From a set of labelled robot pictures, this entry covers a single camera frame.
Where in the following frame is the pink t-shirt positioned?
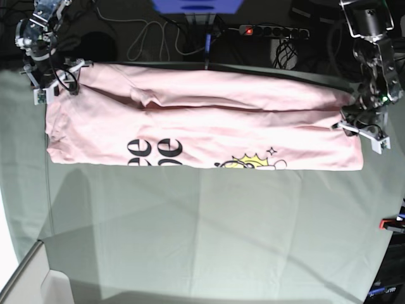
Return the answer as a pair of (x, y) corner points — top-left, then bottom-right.
(46, 63), (363, 171)

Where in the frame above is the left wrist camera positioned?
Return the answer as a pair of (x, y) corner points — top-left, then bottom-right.
(371, 137), (391, 155)

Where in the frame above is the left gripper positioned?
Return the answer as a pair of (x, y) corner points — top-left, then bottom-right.
(331, 104), (389, 142)

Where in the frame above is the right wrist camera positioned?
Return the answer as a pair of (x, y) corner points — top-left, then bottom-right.
(33, 89), (53, 105)

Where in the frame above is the blue clamp handle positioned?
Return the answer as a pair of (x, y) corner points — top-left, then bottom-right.
(204, 33), (211, 56)

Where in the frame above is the black power strip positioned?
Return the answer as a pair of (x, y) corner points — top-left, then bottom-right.
(239, 25), (310, 40)

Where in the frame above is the grey looped cable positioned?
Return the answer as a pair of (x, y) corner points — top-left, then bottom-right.
(126, 20), (187, 61)

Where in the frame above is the white bin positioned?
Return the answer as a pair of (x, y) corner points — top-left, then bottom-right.
(1, 241), (75, 304)

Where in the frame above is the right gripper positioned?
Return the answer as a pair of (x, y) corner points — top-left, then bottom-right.
(20, 58), (94, 105)

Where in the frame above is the red right table clamp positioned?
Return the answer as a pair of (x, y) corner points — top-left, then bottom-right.
(379, 214), (405, 234)

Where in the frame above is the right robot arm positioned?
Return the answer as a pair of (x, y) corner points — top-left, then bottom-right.
(15, 1), (93, 105)

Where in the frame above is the blue box at top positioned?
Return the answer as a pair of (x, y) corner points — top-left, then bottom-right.
(153, 0), (244, 14)

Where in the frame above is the green table cloth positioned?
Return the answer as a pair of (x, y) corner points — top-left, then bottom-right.
(1, 70), (404, 303)

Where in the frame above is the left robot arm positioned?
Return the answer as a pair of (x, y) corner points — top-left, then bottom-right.
(333, 1), (404, 154)

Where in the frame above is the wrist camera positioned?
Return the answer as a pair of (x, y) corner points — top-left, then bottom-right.
(33, 89), (53, 105)
(371, 137), (391, 155)

